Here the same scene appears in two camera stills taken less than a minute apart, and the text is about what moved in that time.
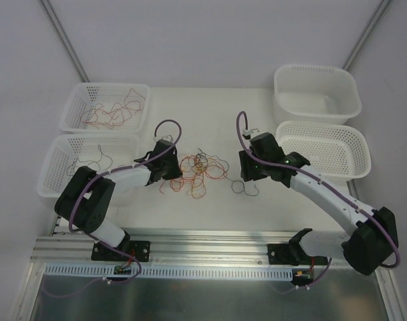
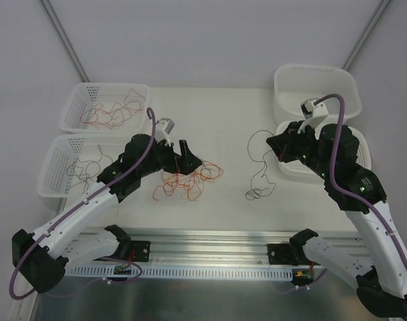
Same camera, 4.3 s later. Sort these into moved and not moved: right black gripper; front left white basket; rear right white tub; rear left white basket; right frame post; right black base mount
Moved: right black gripper
Not moved: rear left white basket; front left white basket; right frame post; rear right white tub; right black base mount
